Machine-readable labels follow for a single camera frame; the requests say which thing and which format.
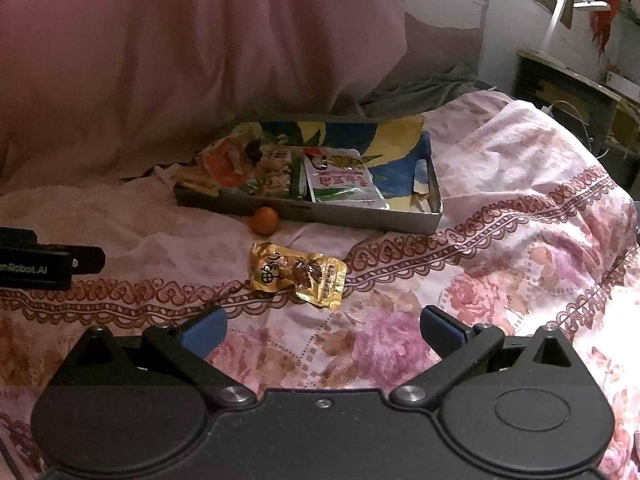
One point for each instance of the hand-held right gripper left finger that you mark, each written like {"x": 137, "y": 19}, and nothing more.
{"x": 205, "y": 332}

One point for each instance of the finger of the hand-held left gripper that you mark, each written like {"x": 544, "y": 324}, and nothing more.
{"x": 87, "y": 260}

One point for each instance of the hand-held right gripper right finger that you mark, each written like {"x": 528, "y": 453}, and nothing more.
{"x": 442, "y": 330}

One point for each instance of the golden snack packet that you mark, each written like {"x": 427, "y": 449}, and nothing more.
{"x": 295, "y": 272}

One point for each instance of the grey tray with dinosaur print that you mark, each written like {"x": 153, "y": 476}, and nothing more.
{"x": 405, "y": 210}

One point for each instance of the clear rice cracker packet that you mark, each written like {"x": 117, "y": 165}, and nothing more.
{"x": 195, "y": 180}

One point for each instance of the orange snack bag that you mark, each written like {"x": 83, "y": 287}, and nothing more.
{"x": 227, "y": 162}

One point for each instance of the clear peanut packet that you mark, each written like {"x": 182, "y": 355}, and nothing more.
{"x": 275, "y": 172}

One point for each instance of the white and green snack pouch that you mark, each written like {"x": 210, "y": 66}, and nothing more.
{"x": 342, "y": 180}

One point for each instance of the green snack stick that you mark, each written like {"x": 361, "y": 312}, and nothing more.
{"x": 298, "y": 177}

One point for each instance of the floral blanket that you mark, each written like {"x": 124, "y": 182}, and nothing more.
{"x": 500, "y": 235}

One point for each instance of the small orange tangerine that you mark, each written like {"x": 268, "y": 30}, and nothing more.
{"x": 264, "y": 220}

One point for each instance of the pink sheet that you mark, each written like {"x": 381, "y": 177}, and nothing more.
{"x": 175, "y": 60}

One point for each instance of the grey cloth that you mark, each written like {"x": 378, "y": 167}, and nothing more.
{"x": 425, "y": 90}

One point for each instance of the dark wooden desk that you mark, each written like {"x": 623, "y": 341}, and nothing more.
{"x": 565, "y": 90}

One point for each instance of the white box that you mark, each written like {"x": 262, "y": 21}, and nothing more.
{"x": 617, "y": 83}

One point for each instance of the red hanging ornament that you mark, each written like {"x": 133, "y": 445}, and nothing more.
{"x": 605, "y": 0}

